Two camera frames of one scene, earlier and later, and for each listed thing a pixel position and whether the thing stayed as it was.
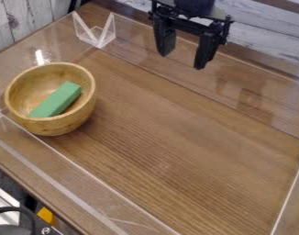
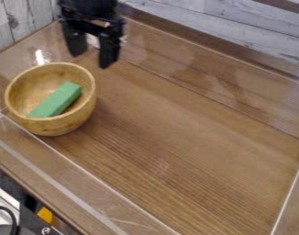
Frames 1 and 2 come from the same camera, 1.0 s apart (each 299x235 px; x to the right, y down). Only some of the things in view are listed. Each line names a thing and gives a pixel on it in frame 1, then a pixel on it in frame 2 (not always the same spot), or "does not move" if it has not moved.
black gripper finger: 166,35 → 75,34
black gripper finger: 209,44 → 110,45
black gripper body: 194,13 → 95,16
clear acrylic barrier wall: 157,144 does not move
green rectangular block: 58,102 does not move
